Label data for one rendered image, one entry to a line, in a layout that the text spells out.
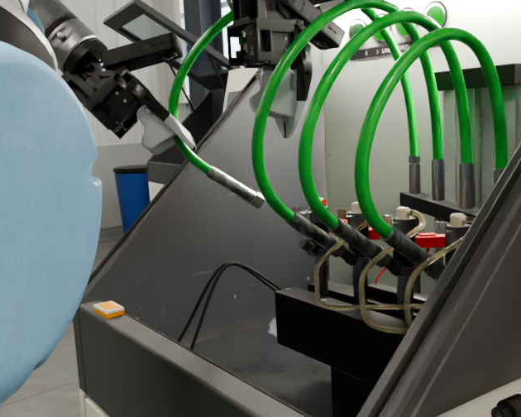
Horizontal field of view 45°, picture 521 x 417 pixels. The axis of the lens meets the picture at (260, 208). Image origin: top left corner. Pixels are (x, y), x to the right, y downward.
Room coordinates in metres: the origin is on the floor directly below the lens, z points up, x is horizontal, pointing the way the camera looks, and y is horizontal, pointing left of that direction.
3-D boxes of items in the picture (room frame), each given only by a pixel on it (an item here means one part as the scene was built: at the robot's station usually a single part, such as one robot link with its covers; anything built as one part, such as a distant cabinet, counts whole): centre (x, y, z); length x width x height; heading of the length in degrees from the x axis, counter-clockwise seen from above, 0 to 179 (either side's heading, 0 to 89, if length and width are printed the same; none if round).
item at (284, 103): (0.84, -0.04, 1.25); 0.06 x 0.03 x 0.09; 124
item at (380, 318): (0.79, -0.15, 0.91); 0.34 x 0.10 x 0.15; 34
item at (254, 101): (0.87, -0.02, 1.25); 0.06 x 0.03 x 0.09; 124
